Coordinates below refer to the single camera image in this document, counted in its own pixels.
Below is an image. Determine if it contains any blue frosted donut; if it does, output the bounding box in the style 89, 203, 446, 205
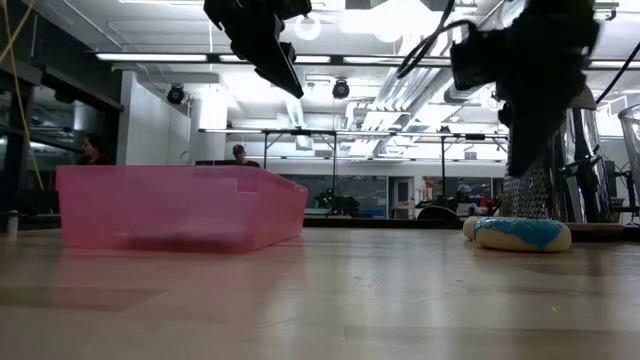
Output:
472, 216, 573, 253
461, 216, 484, 242

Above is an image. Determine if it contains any clear plastic container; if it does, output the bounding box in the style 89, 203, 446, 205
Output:
617, 102, 640, 201

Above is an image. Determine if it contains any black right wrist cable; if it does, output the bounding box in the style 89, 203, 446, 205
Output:
397, 0, 481, 79

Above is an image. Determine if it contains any yellow hanging cable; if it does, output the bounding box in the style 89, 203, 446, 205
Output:
0, 0, 46, 192

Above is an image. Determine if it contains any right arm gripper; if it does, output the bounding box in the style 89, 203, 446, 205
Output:
449, 0, 601, 177

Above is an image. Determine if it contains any white ring light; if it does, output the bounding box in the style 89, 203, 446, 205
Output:
293, 13, 322, 42

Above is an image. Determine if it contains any background door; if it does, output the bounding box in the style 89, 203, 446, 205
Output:
391, 175, 415, 219

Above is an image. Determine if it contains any black background workstation frame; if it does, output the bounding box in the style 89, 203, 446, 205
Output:
199, 127, 509, 216

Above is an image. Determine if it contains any pink translucent plastic bin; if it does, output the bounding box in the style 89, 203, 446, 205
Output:
55, 164, 309, 255

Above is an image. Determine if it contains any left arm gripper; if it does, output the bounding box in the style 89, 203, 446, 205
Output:
202, 0, 312, 100

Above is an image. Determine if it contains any linear ceiling light strip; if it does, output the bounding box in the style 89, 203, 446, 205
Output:
94, 51, 640, 71

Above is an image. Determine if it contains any black rounded chair back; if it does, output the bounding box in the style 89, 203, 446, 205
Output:
416, 205, 461, 222

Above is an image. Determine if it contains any metal box grater pink handle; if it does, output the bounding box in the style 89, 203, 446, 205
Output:
501, 87, 624, 234

